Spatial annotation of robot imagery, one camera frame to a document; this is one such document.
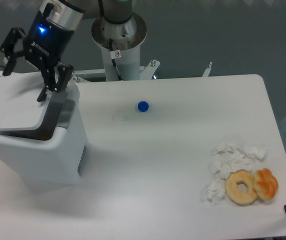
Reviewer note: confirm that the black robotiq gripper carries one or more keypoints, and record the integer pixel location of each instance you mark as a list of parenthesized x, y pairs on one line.
[(43, 46)]

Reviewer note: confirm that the white trash can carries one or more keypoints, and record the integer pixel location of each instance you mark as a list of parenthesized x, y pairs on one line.
[(44, 140)]

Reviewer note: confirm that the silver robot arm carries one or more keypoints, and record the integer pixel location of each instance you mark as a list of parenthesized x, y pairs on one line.
[(114, 11)]

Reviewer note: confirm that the blue bottle cap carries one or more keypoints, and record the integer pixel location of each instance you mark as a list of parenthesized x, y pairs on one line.
[(143, 106)]

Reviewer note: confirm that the crumpled white tissue upper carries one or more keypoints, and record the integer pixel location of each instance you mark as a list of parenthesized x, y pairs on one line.
[(226, 147)]

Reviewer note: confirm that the crumpled white tissue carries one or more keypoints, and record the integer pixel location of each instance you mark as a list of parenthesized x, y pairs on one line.
[(226, 147), (215, 192), (226, 163), (256, 152)]

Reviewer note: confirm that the crumpled white tissue middle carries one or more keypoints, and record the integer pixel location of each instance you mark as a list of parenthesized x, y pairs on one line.
[(226, 163)]

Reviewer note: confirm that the crumpled white tissue lower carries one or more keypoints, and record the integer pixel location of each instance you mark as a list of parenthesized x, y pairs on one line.
[(215, 192)]

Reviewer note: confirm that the crumpled white tissue right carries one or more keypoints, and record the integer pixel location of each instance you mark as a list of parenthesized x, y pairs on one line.
[(256, 152)]

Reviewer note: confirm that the orange twisted bread roll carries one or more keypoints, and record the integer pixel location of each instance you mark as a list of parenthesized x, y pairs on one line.
[(265, 184)]

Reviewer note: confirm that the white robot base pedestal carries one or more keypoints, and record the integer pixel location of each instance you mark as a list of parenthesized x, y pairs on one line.
[(120, 46)]

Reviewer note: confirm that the white metal bracket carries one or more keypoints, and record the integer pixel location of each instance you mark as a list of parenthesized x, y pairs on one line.
[(207, 71)]

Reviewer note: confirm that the plain ring donut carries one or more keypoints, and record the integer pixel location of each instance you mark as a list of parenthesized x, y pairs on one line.
[(239, 188)]

